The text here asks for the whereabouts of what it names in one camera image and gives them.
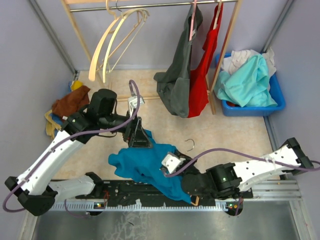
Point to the red t shirt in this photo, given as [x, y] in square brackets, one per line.
[198, 95]

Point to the white toothed cable duct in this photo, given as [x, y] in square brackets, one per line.
[96, 206]

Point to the grey t shirt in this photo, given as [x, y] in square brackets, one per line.
[173, 85]

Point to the blue plastic bin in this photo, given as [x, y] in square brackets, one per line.
[232, 110]

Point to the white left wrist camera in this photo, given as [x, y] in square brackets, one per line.
[134, 103]

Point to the brown cloth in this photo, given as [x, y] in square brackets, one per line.
[71, 102]

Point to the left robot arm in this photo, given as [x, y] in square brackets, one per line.
[36, 190]

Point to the light wooden hanger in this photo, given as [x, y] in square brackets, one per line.
[105, 48]

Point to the wooden hanger under red shirt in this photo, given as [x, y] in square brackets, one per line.
[217, 14]

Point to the blue cloth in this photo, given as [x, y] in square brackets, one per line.
[56, 119]

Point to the yellow cloth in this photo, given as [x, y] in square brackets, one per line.
[76, 84]

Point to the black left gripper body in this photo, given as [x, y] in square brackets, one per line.
[112, 121]

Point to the orange wooden hanger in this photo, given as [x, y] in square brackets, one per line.
[196, 198]

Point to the blue t shirt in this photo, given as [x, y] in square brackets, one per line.
[144, 165]

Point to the wooden clothes rack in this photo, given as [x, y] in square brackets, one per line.
[210, 85]

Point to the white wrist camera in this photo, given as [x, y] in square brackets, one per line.
[171, 162]
[134, 103]

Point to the pink hanger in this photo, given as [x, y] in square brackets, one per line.
[194, 7]

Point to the beige towel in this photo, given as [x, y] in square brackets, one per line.
[51, 128]

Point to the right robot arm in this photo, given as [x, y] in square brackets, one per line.
[231, 179]

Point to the turquoise cloth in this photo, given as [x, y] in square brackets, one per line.
[249, 99]

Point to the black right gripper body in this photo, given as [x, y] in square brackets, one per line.
[194, 171]

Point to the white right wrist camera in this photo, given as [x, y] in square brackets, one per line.
[171, 162]

